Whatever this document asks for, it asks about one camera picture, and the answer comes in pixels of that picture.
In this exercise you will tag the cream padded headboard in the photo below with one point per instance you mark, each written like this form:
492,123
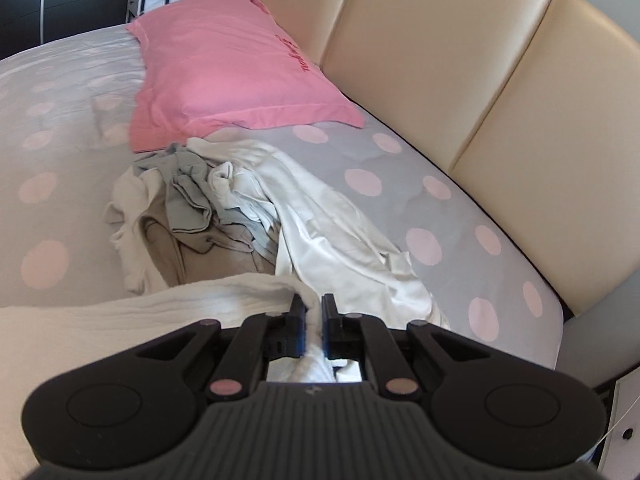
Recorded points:
450,60

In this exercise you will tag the mirrored nightstand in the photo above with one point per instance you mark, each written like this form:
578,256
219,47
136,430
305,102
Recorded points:
160,0

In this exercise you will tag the grey garment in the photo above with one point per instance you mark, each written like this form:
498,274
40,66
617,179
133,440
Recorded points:
187,195

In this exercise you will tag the small white garment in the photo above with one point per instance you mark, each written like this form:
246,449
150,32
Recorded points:
131,220

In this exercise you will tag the pink garment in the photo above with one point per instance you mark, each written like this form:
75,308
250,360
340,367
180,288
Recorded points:
225,70

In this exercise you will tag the white shirt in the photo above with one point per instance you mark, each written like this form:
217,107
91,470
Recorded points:
325,230

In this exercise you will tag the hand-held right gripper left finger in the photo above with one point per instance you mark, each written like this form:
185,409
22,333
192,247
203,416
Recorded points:
300,332

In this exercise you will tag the white bedside cabinet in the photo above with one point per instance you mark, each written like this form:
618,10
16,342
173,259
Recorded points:
622,425

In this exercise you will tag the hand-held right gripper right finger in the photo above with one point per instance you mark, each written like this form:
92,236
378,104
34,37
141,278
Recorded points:
326,332

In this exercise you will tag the white ribbed garment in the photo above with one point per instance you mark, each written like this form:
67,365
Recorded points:
125,310

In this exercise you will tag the beige garment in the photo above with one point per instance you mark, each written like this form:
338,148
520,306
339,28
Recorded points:
165,245

